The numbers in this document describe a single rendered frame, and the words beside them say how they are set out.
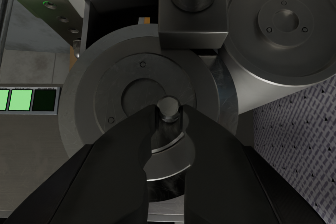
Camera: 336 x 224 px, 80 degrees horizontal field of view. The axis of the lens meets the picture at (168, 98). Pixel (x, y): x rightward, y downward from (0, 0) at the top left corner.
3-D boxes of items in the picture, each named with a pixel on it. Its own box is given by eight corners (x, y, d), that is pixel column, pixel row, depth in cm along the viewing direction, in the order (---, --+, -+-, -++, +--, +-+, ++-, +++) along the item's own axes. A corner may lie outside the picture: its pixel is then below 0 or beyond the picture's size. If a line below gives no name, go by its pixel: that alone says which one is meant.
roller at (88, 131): (217, 35, 17) (224, 182, 14) (191, 98, 42) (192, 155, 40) (80, 36, 17) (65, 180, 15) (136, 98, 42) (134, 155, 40)
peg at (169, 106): (170, 124, 11) (151, 107, 12) (170, 127, 14) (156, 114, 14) (186, 105, 12) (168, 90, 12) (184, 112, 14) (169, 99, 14)
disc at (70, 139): (233, 22, 18) (245, 204, 15) (231, 25, 18) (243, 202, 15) (67, 23, 18) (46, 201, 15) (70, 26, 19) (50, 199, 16)
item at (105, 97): (124, 36, 16) (213, 78, 15) (130, 47, 18) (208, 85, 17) (72, 122, 14) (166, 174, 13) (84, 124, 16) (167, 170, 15)
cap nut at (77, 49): (84, 39, 51) (82, 56, 50) (90, 46, 55) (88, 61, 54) (70, 39, 52) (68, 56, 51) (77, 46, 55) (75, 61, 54)
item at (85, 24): (101, -105, 22) (85, 56, 18) (138, 21, 45) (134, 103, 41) (96, -105, 22) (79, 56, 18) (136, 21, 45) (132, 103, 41)
